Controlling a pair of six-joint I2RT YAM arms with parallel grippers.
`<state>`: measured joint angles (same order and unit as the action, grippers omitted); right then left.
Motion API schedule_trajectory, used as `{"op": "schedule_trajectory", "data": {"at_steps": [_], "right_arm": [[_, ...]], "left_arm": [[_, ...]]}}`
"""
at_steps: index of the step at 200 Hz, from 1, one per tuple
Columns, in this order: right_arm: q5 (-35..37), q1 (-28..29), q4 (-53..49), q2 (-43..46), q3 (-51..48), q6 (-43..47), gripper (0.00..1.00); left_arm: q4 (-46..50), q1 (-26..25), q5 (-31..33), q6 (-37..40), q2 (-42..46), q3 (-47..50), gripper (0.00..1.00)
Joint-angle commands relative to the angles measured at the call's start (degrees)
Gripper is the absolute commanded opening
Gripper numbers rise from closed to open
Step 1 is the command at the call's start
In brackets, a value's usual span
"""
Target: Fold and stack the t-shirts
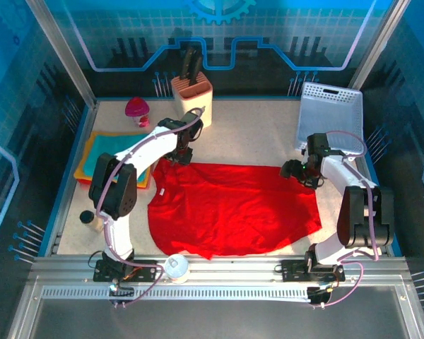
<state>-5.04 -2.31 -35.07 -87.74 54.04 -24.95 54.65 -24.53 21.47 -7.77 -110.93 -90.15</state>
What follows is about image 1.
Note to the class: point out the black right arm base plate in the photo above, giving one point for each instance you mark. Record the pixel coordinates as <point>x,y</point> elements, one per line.
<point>293,271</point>

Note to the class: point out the stack of folded towels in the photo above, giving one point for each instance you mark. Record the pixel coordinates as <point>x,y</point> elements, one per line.
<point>78,173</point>

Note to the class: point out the black lidded spice jar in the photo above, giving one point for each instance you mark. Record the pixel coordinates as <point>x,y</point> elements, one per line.
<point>91,221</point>

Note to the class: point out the aluminium rail frame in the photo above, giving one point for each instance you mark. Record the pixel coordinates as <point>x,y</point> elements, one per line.
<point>233,272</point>

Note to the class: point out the cream knife block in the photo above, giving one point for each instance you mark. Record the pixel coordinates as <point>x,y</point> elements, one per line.
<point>189,95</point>

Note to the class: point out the aluminium frame post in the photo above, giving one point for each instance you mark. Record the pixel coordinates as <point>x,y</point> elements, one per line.
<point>378,44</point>
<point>60,53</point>

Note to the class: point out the white perforated plastic basket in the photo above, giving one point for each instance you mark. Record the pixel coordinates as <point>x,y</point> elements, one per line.
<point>330,109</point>

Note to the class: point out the teal folded t-shirt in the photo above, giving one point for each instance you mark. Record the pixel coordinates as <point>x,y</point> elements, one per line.
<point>106,152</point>

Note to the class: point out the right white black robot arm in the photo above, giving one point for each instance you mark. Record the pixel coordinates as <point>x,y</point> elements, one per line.
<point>339,176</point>

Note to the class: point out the red t-shirt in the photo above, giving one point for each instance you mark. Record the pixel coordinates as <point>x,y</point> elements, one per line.
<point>85,181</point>
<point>233,212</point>

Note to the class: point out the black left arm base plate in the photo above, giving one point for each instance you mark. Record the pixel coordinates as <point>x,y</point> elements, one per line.
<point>148,274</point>

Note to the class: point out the pink lidded cup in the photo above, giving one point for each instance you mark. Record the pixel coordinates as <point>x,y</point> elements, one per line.
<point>138,111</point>

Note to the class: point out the red folded t-shirt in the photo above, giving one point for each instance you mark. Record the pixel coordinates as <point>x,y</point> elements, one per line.
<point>85,181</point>

